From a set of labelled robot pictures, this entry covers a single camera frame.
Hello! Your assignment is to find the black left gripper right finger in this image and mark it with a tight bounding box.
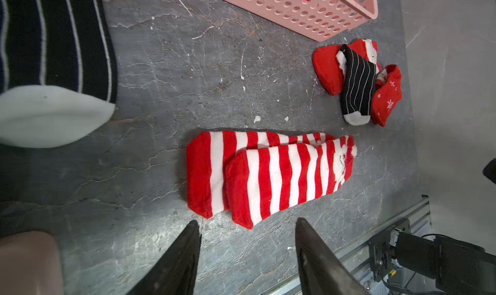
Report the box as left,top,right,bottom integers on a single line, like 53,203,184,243
295,217,369,294

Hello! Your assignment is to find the red white santa sock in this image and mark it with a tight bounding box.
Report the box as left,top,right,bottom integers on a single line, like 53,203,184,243
225,136,357,229

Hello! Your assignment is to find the pink case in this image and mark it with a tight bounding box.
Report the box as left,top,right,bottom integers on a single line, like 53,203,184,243
1,231,64,294

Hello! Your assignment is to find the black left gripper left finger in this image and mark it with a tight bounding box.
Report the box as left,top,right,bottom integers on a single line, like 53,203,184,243
128,220,202,294

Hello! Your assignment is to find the red white striped sock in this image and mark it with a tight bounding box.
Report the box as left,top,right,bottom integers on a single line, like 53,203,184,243
186,131,334,219

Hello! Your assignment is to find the black white striped sock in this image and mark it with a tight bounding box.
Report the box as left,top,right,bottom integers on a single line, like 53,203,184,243
1,0,118,148

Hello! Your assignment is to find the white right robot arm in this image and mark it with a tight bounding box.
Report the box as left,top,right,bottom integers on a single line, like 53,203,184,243
367,210,495,294

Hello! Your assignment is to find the red plain sock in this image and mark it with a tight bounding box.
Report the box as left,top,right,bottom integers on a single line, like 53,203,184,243
313,39,381,95

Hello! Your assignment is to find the metal base rail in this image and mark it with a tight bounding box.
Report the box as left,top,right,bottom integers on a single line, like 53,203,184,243
267,195,441,294

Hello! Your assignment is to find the pink plastic basket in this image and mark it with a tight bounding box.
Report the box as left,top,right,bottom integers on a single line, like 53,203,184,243
223,0,378,42

